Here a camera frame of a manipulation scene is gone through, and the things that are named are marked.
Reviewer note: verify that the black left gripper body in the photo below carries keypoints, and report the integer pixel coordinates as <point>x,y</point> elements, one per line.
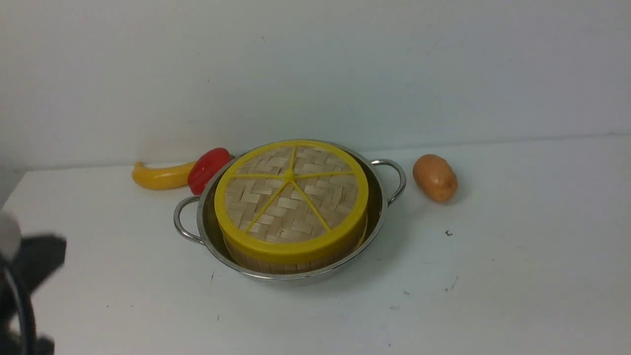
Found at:
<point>38,258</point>

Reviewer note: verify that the yellow-rimmed bamboo steamer basket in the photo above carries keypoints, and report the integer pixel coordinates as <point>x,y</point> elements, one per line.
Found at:
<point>253,264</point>

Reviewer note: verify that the yellow-rimmed woven bamboo lid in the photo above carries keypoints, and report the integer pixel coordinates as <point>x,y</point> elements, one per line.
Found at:
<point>292,202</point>

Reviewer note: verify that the yellow toy banana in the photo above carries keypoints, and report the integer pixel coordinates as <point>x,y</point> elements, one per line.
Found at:
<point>159,179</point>

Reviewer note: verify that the red toy bell pepper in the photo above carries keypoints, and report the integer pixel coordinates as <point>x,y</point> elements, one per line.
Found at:
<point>205,169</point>

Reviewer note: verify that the brown toy potato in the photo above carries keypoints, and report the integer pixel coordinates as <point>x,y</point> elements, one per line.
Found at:
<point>435,177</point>

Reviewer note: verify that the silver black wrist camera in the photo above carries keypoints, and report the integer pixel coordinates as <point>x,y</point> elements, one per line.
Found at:
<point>10,236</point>

